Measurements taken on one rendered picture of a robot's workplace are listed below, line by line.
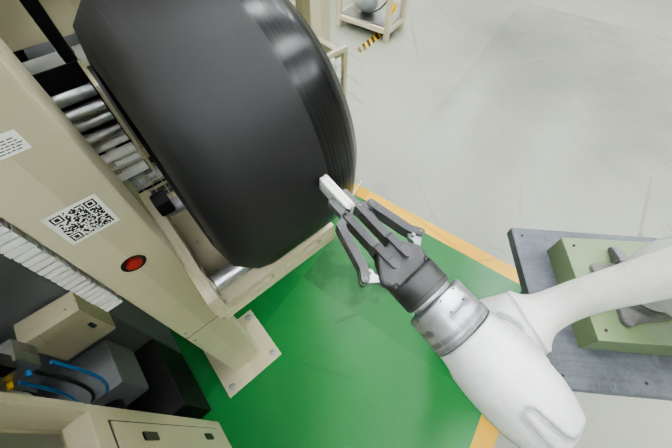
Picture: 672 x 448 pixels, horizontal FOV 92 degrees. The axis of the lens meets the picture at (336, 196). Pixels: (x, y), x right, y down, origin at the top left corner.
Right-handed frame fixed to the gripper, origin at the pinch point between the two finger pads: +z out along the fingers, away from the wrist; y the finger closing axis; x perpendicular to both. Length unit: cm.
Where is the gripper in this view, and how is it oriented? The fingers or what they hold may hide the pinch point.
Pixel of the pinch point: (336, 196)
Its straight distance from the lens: 51.8
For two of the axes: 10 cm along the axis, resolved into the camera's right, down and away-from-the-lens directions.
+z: -6.5, -6.9, 3.3
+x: -1.0, 5.0, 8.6
